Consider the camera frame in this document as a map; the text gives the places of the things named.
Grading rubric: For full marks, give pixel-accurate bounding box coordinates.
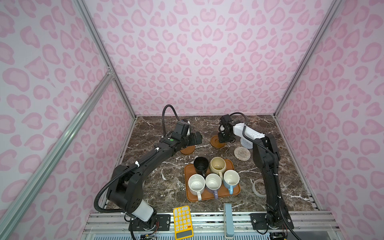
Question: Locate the dark wooden coaster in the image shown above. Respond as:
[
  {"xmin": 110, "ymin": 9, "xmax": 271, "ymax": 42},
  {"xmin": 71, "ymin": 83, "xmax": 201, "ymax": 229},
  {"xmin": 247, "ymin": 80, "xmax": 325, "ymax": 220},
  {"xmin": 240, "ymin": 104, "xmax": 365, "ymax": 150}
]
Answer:
[{"xmin": 180, "ymin": 146, "xmax": 196, "ymax": 155}]

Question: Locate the brown wooden coaster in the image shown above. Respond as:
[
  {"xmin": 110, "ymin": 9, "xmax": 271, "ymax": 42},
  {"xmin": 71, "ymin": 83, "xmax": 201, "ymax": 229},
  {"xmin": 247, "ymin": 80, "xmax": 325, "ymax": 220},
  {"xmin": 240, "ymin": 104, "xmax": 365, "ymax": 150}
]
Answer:
[{"xmin": 210, "ymin": 135, "xmax": 226, "ymax": 149}]

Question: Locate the grey round coaster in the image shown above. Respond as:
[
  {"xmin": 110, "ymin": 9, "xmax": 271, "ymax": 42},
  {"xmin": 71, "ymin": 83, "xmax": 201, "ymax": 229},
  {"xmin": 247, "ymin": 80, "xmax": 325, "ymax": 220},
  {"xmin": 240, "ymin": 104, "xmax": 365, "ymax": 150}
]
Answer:
[{"xmin": 241, "ymin": 138, "xmax": 253, "ymax": 150}]

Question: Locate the multicolour braided coaster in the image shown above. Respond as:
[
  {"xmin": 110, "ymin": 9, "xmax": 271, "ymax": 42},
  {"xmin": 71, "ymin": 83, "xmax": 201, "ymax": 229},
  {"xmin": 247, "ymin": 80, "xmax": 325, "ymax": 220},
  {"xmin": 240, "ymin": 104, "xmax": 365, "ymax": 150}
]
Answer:
[{"xmin": 234, "ymin": 147, "xmax": 251, "ymax": 161}]

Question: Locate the black mug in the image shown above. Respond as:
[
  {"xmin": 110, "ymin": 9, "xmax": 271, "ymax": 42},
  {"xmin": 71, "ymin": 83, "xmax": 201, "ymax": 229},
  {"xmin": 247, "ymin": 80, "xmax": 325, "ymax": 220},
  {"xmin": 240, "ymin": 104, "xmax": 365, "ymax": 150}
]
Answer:
[{"xmin": 194, "ymin": 157, "xmax": 209, "ymax": 178}]

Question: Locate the cream yellow mug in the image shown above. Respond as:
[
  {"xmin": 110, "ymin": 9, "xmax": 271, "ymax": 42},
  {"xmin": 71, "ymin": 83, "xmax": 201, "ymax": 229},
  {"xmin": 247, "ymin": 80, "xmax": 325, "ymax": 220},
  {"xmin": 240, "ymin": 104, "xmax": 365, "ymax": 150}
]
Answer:
[{"xmin": 209, "ymin": 157, "xmax": 227, "ymax": 180}]

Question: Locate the white mug blue handle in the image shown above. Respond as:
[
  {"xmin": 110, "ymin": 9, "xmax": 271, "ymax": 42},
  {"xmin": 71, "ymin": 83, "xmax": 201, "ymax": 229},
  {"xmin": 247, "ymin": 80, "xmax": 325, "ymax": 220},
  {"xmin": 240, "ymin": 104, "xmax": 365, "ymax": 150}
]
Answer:
[{"xmin": 223, "ymin": 170, "xmax": 240, "ymax": 195}]

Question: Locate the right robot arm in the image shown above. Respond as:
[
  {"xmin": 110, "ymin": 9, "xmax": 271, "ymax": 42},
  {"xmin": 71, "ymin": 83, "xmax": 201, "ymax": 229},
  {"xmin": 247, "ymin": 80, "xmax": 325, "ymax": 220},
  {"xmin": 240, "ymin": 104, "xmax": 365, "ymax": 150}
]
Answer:
[{"xmin": 218, "ymin": 112, "xmax": 293, "ymax": 230}]

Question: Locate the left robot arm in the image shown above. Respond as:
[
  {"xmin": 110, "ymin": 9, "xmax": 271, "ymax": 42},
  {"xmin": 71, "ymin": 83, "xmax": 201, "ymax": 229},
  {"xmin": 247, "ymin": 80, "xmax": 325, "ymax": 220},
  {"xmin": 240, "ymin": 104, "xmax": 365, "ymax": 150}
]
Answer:
[{"xmin": 106, "ymin": 132, "xmax": 203, "ymax": 225}]

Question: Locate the orange wooden tray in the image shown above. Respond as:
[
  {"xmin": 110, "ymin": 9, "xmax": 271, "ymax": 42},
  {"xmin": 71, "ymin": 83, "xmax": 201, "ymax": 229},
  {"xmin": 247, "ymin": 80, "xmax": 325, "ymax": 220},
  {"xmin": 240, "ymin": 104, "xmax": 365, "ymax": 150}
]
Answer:
[{"xmin": 184, "ymin": 159, "xmax": 242, "ymax": 202}]

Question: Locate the clear tape roll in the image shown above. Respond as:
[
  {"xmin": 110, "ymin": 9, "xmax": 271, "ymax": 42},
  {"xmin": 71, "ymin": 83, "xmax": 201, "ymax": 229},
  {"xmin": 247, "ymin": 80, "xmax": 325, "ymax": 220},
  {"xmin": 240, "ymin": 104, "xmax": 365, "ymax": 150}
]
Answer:
[{"xmin": 251, "ymin": 179, "xmax": 267, "ymax": 199}]

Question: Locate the yellow calculator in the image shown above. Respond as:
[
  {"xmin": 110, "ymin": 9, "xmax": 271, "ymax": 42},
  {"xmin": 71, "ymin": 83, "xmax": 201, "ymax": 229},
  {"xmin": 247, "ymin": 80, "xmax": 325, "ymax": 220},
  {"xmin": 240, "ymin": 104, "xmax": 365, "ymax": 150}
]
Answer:
[{"xmin": 173, "ymin": 206, "xmax": 194, "ymax": 240}]

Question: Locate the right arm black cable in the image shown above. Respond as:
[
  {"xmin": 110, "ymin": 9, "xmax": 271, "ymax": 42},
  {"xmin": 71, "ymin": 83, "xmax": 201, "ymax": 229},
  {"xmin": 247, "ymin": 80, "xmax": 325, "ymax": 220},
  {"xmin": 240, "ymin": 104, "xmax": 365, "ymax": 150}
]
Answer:
[{"xmin": 229, "ymin": 111, "xmax": 301, "ymax": 240}]

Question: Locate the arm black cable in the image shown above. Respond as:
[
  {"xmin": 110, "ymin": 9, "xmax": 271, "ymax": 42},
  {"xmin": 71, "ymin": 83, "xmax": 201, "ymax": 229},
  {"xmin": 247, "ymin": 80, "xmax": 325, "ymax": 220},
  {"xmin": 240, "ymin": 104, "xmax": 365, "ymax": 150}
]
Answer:
[
  {"xmin": 229, "ymin": 111, "xmax": 301, "ymax": 240},
  {"xmin": 93, "ymin": 104, "xmax": 181, "ymax": 214}
]

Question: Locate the white mug purple handle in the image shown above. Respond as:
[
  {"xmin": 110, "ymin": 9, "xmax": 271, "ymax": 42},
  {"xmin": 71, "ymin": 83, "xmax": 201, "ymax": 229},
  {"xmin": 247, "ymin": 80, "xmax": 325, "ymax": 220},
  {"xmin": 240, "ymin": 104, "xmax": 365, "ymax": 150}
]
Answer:
[{"xmin": 205, "ymin": 173, "xmax": 222, "ymax": 199}]

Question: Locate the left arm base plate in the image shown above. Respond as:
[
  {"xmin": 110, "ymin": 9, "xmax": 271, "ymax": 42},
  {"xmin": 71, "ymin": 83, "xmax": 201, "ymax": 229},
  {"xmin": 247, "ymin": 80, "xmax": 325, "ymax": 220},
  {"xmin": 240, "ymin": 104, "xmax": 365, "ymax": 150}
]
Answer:
[{"xmin": 129, "ymin": 214, "xmax": 171, "ymax": 232}]

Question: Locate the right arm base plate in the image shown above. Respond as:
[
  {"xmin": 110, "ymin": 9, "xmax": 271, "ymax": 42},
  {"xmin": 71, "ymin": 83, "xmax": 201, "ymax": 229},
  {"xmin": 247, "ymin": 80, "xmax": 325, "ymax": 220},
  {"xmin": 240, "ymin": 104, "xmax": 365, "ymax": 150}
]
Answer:
[{"xmin": 250, "ymin": 213, "xmax": 295, "ymax": 231}]

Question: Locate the aluminium diagonal frame bar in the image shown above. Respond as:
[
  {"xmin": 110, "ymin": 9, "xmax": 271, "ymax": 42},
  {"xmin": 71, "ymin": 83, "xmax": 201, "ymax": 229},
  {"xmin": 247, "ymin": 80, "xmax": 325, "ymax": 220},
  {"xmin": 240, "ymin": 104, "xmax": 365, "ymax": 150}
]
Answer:
[{"xmin": 1, "ymin": 73, "xmax": 114, "ymax": 240}]

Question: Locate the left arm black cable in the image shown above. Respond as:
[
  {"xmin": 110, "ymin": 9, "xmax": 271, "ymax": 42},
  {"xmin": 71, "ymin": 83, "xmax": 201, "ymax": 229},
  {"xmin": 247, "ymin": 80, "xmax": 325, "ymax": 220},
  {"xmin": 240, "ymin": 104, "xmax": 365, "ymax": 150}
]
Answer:
[{"xmin": 93, "ymin": 104, "xmax": 181, "ymax": 214}]

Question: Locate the aluminium front rail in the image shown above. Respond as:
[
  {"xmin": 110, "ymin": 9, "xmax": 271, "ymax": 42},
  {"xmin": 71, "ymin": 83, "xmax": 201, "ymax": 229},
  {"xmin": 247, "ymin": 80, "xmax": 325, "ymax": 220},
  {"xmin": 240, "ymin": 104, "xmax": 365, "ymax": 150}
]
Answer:
[{"xmin": 81, "ymin": 211, "xmax": 344, "ymax": 240}]

